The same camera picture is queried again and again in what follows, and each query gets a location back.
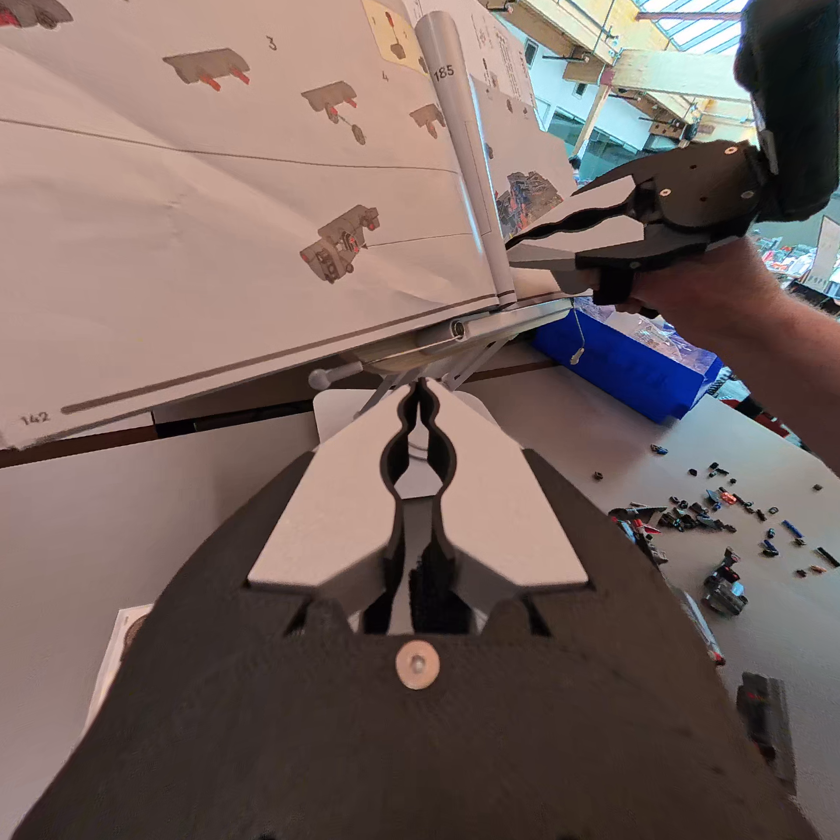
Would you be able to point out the person's right forearm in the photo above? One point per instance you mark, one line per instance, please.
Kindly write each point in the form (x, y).
(800, 367)

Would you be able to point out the small dark lego subassembly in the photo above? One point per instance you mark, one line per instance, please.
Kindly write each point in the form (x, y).
(725, 584)

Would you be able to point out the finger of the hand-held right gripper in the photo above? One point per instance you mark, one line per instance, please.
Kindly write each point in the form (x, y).
(584, 203)
(577, 246)

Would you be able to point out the pile of small lego pieces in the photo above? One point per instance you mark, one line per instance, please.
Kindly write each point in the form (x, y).
(722, 512)

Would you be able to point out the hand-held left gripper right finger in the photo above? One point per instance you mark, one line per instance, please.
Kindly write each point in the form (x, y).
(512, 525)

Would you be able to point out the grey black lego car model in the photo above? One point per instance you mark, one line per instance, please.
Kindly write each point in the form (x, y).
(764, 715)

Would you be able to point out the white lego instruction booklet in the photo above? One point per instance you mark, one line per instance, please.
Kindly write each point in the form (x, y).
(197, 229)

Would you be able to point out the person's right hand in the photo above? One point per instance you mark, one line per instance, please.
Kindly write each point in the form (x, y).
(709, 295)

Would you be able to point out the blue plastic bin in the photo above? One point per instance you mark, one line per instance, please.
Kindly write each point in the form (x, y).
(623, 367)

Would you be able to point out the white metal stand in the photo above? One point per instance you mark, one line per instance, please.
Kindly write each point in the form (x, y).
(334, 413)

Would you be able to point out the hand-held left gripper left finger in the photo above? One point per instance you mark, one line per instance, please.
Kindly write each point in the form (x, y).
(328, 525)

